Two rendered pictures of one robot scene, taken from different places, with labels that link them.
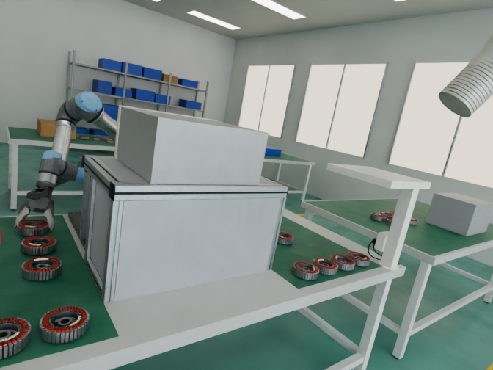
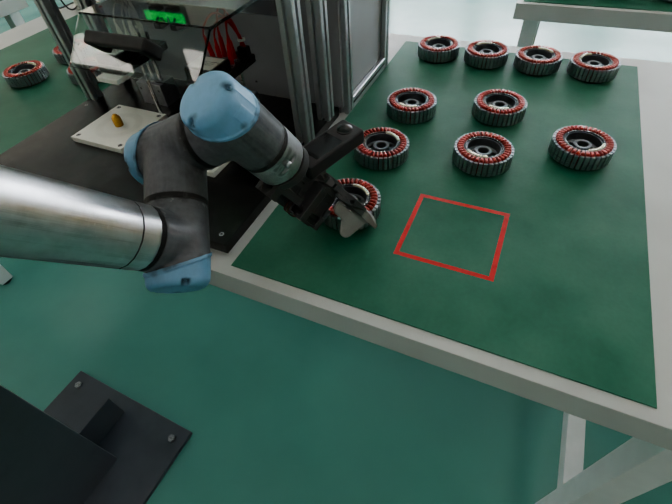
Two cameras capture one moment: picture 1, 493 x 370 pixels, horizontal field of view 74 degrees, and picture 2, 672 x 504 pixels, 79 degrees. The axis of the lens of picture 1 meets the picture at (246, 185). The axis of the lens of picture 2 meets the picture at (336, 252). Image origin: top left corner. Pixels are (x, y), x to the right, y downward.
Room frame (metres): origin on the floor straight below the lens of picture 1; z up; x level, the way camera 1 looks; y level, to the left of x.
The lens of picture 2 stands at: (1.50, 1.33, 1.26)
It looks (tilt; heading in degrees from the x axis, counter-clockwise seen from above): 48 degrees down; 247
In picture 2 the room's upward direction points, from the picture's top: 5 degrees counter-clockwise
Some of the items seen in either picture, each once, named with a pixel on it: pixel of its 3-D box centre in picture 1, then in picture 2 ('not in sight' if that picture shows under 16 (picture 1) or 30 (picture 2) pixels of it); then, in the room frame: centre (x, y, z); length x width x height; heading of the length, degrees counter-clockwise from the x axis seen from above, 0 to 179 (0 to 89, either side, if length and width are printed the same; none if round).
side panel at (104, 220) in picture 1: (101, 235); (364, 19); (0.99, 0.44, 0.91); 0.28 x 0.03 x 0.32; 39
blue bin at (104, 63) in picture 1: (109, 65); not in sight; (7.22, 3.31, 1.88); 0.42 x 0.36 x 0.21; 39
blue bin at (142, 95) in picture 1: (142, 95); not in sight; (7.69, 2.72, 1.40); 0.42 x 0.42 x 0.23; 39
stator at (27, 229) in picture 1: (33, 227); (349, 203); (1.25, 0.83, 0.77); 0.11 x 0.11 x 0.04
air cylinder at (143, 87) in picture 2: not in sight; (158, 89); (1.47, 0.25, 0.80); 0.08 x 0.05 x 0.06; 129
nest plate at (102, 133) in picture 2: not in sight; (120, 127); (1.58, 0.34, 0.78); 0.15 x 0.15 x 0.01; 39
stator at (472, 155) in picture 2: not in sight; (482, 153); (0.96, 0.84, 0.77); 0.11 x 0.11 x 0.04
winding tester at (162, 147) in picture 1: (189, 144); not in sight; (1.25, 0.24, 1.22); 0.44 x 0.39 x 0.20; 129
